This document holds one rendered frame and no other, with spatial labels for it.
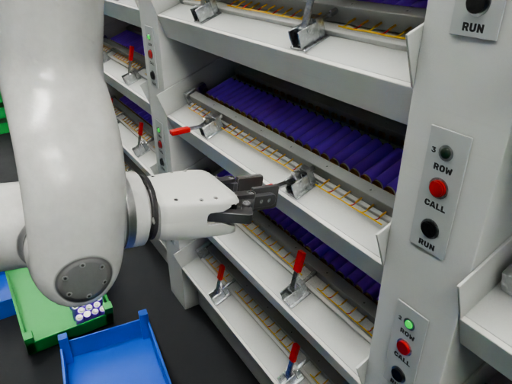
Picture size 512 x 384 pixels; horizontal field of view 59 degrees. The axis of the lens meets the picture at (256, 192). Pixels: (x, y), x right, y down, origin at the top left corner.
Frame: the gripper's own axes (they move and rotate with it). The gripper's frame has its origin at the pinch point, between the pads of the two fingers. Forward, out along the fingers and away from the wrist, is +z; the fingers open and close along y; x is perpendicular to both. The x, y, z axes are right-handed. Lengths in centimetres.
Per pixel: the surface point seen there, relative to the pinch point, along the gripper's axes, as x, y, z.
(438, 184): 10.3, 22.9, 2.9
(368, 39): 20.7, 7.7, 6.4
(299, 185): 0.6, 1.0, 6.3
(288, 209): -3.8, -0.7, 6.6
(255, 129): 3.3, -15.5, 9.5
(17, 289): -53, -65, -23
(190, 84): 4.9, -42.3, 10.3
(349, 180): 3.3, 6.8, 9.5
